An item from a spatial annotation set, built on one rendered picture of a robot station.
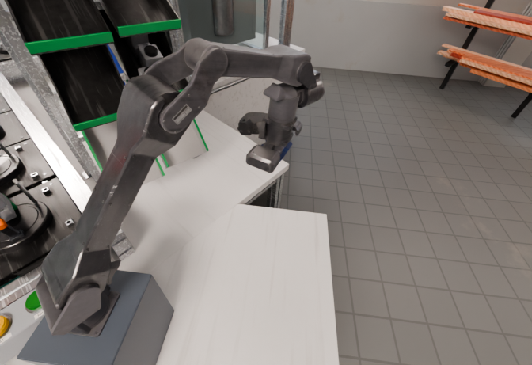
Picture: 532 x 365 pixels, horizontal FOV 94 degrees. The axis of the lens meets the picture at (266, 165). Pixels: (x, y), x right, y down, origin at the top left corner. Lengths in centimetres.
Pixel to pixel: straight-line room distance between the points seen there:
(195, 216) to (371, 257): 132
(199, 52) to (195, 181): 64
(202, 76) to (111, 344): 41
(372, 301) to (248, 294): 114
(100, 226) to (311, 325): 51
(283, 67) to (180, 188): 61
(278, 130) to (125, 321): 42
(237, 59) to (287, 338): 58
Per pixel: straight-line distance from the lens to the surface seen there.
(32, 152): 109
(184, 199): 88
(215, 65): 34
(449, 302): 197
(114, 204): 36
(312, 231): 80
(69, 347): 54
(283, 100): 48
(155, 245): 80
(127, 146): 33
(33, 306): 71
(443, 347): 184
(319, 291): 72
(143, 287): 53
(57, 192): 90
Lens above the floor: 152
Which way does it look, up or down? 44 degrees down
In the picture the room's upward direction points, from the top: 4 degrees clockwise
